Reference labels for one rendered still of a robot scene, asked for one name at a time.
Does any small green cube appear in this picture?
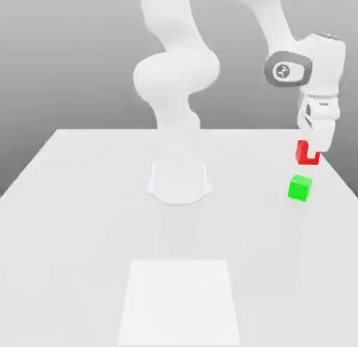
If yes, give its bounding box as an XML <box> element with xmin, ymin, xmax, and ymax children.
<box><xmin>287</xmin><ymin>173</ymin><xmax>313</xmax><ymax>203</ymax></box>

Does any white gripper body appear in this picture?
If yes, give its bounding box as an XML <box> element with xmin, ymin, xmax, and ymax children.
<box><xmin>296</xmin><ymin>94</ymin><xmax>341</xmax><ymax>130</ymax></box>

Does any small red cube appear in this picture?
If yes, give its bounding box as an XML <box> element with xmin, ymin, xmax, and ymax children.
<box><xmin>295</xmin><ymin>139</ymin><xmax>321</xmax><ymax>167</ymax></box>

